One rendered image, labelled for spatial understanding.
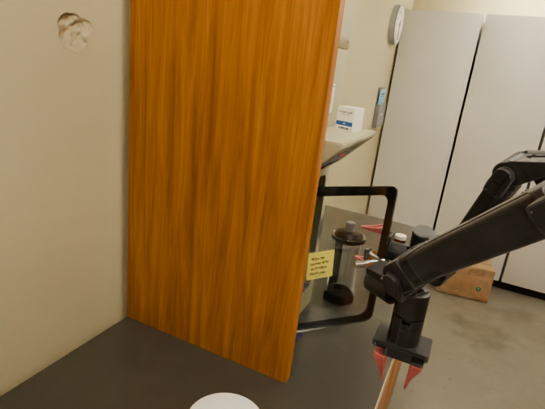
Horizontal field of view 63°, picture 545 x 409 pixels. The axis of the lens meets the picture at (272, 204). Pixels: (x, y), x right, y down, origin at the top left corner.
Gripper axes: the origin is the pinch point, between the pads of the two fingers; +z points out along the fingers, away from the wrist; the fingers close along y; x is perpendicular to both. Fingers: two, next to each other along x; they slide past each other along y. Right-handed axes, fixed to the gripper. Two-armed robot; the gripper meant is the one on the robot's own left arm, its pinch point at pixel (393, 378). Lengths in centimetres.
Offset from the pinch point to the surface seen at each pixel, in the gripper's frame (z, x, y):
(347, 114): -45, -35, 27
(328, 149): -39.1, -14.1, 24.2
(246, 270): -9.4, -6.3, 37.0
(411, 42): -84, -326, 59
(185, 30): -60, -7, 57
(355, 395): 16.1, -11.2, 7.8
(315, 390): 16.1, -7.5, 16.7
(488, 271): 83, -289, -39
